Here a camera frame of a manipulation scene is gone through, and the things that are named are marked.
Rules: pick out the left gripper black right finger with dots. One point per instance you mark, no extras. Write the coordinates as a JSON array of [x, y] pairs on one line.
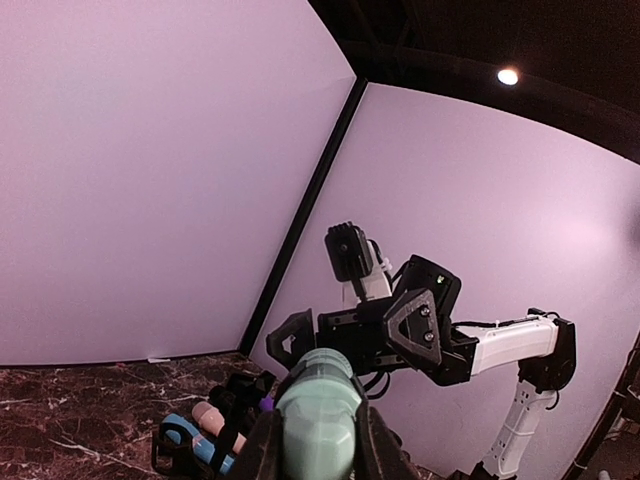
[[378, 455]]

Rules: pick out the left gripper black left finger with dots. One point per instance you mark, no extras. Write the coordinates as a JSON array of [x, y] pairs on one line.
[[261, 456]]

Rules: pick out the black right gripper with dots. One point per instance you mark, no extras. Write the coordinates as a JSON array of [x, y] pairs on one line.
[[372, 336]]

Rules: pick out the purple toy microphone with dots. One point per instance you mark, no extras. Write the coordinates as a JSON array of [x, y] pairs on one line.
[[267, 404]]

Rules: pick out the light blue toy microphone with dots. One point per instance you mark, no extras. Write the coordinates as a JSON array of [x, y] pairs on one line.
[[180, 450]]

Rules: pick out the stand holding cream microphone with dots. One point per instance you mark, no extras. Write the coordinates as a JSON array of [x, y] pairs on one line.
[[236, 401]]

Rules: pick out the cream white toy microphone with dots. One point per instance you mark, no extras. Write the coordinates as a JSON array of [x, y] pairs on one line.
[[208, 417]]

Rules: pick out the mint green toy microphone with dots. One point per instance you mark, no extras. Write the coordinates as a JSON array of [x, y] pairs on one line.
[[318, 406]]

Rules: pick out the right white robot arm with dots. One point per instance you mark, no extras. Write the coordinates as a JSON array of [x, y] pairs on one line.
[[542, 344]]

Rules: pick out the round ceiling light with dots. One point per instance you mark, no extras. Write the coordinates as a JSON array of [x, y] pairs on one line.
[[508, 76]]

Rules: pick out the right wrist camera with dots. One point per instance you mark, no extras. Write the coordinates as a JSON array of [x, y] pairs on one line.
[[355, 260]]

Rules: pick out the black corner frame post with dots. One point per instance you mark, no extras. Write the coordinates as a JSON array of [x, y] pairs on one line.
[[301, 217]]

